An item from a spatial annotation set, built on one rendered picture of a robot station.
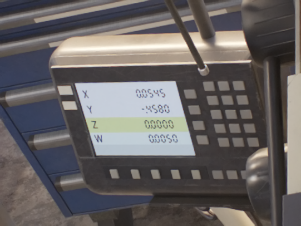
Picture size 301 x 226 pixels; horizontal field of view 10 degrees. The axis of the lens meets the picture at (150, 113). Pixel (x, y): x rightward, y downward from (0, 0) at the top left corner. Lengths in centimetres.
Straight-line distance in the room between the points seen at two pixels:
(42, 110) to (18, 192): 65
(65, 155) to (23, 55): 31
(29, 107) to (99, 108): 117
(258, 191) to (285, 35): 14
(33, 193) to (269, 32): 269
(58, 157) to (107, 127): 127
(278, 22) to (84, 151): 97
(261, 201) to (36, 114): 206
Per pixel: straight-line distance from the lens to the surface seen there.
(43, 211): 404
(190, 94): 224
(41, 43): 331
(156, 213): 389
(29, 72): 342
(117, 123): 233
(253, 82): 220
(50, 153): 360
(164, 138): 231
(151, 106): 229
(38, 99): 344
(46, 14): 325
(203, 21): 223
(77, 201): 371
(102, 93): 231
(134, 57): 227
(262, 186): 147
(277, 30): 144
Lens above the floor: 276
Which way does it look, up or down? 42 degrees down
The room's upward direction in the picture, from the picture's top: 29 degrees counter-clockwise
